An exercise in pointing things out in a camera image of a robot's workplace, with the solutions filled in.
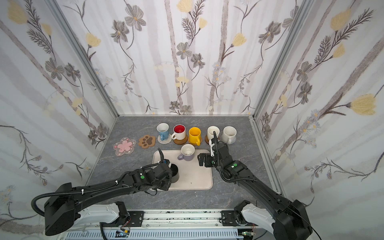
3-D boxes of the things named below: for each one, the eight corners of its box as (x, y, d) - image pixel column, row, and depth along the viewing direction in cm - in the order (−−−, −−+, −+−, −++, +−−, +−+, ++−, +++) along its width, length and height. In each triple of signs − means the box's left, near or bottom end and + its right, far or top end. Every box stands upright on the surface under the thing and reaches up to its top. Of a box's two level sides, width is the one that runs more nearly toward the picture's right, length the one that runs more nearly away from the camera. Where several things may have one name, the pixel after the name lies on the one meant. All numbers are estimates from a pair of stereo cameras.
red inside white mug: (173, 141, 107) (171, 133, 99) (174, 132, 113) (173, 124, 105) (185, 142, 107) (184, 133, 99) (186, 132, 113) (185, 124, 105)
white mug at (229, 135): (223, 147, 104) (225, 139, 97) (221, 134, 112) (223, 126, 104) (235, 147, 104) (238, 139, 97) (232, 134, 112) (235, 126, 104)
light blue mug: (163, 144, 105) (160, 135, 97) (158, 134, 111) (155, 125, 103) (173, 139, 108) (171, 130, 99) (167, 130, 113) (165, 120, 105)
